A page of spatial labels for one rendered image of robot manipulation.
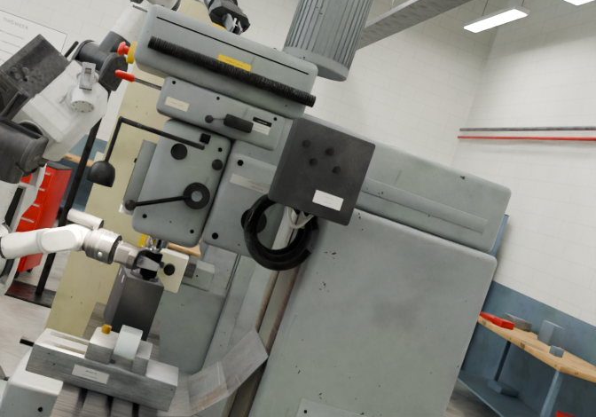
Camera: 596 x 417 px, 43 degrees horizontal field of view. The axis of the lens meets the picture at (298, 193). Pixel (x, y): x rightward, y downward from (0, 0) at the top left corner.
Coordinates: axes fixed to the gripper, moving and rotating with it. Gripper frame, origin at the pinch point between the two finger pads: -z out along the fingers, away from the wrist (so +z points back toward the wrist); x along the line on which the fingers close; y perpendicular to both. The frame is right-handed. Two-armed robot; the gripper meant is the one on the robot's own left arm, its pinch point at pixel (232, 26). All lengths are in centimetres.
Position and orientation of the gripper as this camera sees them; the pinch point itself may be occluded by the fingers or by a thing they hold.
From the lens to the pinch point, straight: 213.5
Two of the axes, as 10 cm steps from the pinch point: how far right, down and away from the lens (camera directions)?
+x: -7.6, -2.5, -5.9
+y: 5.6, -7.1, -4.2
